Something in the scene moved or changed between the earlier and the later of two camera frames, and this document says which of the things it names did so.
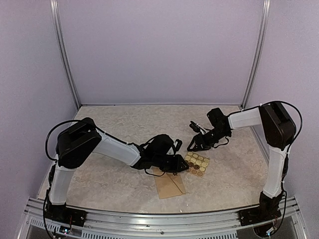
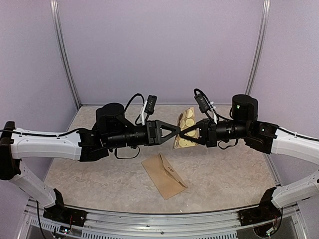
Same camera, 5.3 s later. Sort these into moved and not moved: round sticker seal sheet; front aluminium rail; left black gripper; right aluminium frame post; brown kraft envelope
Moved: round sticker seal sheet; left black gripper
Not moved: brown kraft envelope; right aluminium frame post; front aluminium rail
